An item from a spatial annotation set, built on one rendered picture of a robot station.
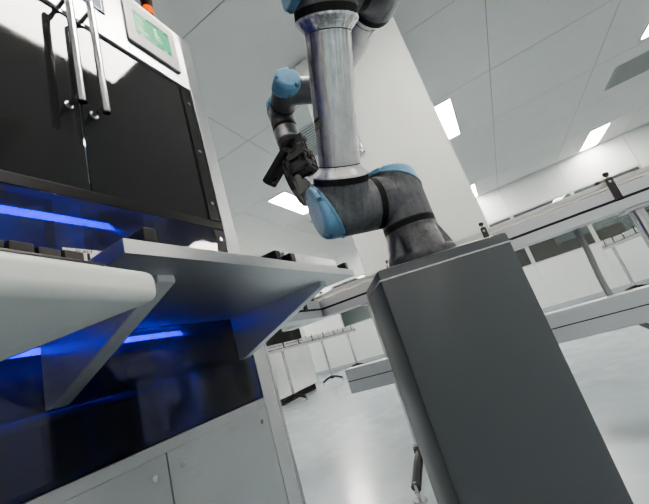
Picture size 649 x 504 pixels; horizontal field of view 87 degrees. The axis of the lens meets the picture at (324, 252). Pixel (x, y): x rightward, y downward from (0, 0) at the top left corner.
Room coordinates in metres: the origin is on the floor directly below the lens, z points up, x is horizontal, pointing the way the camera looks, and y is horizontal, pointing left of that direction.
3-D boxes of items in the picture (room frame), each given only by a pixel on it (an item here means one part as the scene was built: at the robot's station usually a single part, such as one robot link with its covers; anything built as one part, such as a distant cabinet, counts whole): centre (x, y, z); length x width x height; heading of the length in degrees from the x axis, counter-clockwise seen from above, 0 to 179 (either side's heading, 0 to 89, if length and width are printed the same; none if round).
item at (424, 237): (0.74, -0.20, 0.84); 0.15 x 0.15 x 0.10
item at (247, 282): (0.79, 0.30, 0.87); 0.70 x 0.48 x 0.02; 156
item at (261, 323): (1.01, 0.18, 0.79); 0.34 x 0.03 x 0.13; 66
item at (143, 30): (0.99, 0.37, 1.96); 0.21 x 0.01 x 0.21; 156
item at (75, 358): (0.55, 0.39, 0.79); 0.34 x 0.03 x 0.13; 66
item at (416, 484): (1.82, -0.16, 0.07); 0.50 x 0.08 x 0.14; 156
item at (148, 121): (0.94, 0.42, 1.50); 0.43 x 0.01 x 0.59; 156
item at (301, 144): (0.91, -0.01, 1.24); 0.09 x 0.08 x 0.12; 66
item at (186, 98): (1.11, 0.33, 1.40); 0.05 x 0.01 x 0.80; 156
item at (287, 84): (0.82, -0.05, 1.39); 0.11 x 0.11 x 0.08; 18
